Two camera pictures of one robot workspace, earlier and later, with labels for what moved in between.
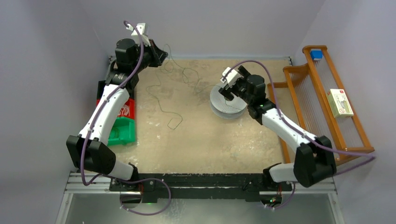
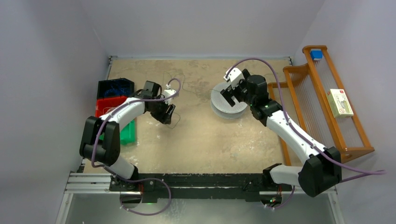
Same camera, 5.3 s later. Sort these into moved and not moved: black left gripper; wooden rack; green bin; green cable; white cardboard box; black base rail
Moved: black left gripper; green cable
Not moved: black base rail; green bin; wooden rack; white cardboard box
